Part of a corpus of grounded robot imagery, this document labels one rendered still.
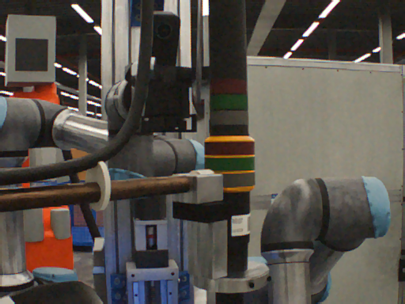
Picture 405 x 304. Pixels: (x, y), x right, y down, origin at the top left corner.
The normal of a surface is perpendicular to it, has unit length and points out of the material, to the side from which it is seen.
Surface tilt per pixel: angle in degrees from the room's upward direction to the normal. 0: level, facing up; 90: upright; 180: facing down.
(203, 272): 90
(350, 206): 79
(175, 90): 91
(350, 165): 89
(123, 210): 90
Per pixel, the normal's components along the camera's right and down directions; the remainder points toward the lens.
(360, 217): 0.03, 0.21
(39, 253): 0.42, 0.04
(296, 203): -0.38, -0.46
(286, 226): -0.29, -0.25
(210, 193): 0.69, 0.03
